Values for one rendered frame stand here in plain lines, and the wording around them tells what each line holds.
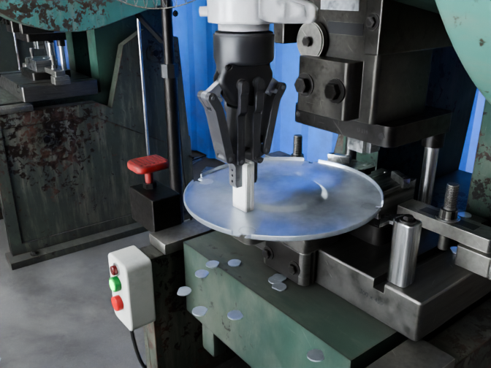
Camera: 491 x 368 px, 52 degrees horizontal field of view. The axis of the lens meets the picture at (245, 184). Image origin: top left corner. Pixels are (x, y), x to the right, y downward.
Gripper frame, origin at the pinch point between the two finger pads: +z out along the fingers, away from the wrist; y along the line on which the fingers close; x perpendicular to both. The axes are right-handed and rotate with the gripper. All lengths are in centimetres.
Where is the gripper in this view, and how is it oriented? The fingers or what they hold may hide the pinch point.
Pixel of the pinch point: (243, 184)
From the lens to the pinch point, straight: 68.8
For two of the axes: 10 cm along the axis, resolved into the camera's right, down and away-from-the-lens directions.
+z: 0.0, 9.3, 3.7
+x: 6.3, 2.9, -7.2
